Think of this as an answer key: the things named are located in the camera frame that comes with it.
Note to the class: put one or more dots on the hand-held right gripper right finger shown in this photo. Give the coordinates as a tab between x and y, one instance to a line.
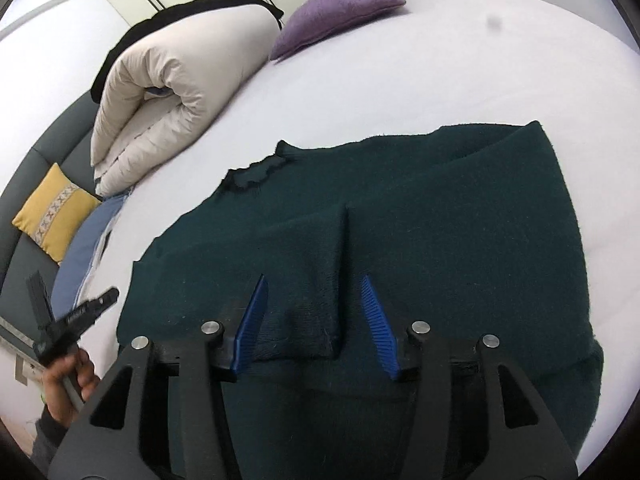
376	321

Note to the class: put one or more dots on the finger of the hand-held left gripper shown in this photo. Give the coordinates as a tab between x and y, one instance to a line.
97	302
38	297

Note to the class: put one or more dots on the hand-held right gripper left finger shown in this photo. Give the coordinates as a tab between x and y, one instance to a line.
253	320

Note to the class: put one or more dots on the dark green sweater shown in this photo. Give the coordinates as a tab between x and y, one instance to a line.
425	240

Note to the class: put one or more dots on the person's left forearm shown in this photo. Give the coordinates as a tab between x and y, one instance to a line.
47	440

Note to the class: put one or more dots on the person's left hand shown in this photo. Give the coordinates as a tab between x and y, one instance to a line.
67	385

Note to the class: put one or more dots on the blue pillow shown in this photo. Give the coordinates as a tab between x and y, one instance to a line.
85	250

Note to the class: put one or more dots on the yellow cushion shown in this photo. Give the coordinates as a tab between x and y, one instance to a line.
52	212

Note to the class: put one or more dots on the grey upholstered headboard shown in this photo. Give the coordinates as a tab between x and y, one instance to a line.
45	145

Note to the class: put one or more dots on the beige rolled duvet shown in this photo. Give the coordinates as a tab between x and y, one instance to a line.
170	90

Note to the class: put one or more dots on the bed with white sheet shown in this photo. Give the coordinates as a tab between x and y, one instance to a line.
400	80

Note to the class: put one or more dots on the black blanket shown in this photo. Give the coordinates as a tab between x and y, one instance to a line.
135	27

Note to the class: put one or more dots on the purple cushion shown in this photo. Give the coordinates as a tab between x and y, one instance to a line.
332	17

